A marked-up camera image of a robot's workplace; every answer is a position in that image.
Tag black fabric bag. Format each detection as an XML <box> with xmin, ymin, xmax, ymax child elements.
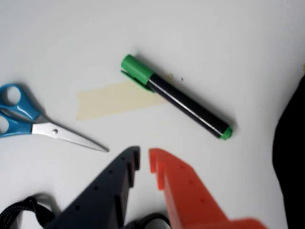
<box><xmin>272</xmin><ymin>75</ymin><xmax>305</xmax><ymax>229</ymax></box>

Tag wide beige masking tape strip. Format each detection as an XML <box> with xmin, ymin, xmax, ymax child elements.
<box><xmin>76</xmin><ymin>81</ymin><xmax>167</xmax><ymax>121</ymax></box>

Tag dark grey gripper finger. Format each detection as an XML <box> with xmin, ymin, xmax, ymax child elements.
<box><xmin>44</xmin><ymin>146</ymin><xmax>141</xmax><ymax>229</ymax></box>

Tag coiled black USB cable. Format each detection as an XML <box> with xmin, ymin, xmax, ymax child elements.
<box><xmin>0</xmin><ymin>195</ymin><xmax>57</xmax><ymax>229</ymax></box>

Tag black plastic ring clamp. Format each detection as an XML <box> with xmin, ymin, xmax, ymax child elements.
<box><xmin>125</xmin><ymin>213</ymin><xmax>170</xmax><ymax>229</ymax></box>

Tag blue handled scissors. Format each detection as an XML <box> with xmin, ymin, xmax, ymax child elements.
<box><xmin>0</xmin><ymin>83</ymin><xmax>110</xmax><ymax>153</ymax></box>

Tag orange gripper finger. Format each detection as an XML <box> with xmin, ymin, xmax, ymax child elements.
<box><xmin>148</xmin><ymin>147</ymin><xmax>269</xmax><ymax>229</ymax></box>

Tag green capped black marker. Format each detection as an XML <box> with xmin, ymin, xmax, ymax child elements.
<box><xmin>120</xmin><ymin>54</ymin><xmax>233</xmax><ymax>142</ymax></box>

